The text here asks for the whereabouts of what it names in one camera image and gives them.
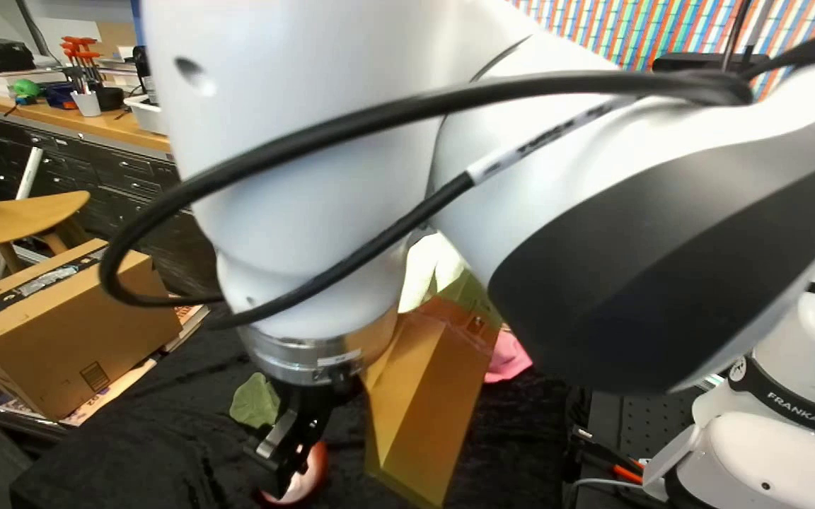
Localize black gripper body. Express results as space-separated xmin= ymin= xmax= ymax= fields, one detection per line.
xmin=271 ymin=380 xmax=361 ymax=446

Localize red toy radish green leaves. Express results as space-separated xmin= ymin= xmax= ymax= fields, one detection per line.
xmin=226 ymin=371 xmax=334 ymax=509

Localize pink t-shirt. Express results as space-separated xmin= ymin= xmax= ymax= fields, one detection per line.
xmin=482 ymin=329 xmax=536 ymax=387

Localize black velvet tablecloth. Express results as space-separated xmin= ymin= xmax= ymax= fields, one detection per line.
xmin=7 ymin=307 xmax=620 ymax=509

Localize large printed cardboard box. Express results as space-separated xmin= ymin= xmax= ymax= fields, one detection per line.
xmin=0 ymin=234 xmax=196 ymax=423

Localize white plastic container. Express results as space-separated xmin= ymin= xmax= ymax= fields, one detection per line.
xmin=123 ymin=90 xmax=174 ymax=138

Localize wooden stool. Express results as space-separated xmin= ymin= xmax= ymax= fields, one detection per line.
xmin=0 ymin=186 xmax=95 ymax=288

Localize wooden workbench counter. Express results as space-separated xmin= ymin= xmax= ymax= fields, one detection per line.
xmin=0 ymin=85 xmax=180 ymax=160

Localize orange tool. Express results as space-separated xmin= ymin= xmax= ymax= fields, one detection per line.
xmin=58 ymin=35 xmax=112 ymax=71

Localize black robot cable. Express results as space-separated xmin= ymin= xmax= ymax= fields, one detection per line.
xmin=97 ymin=25 xmax=815 ymax=331

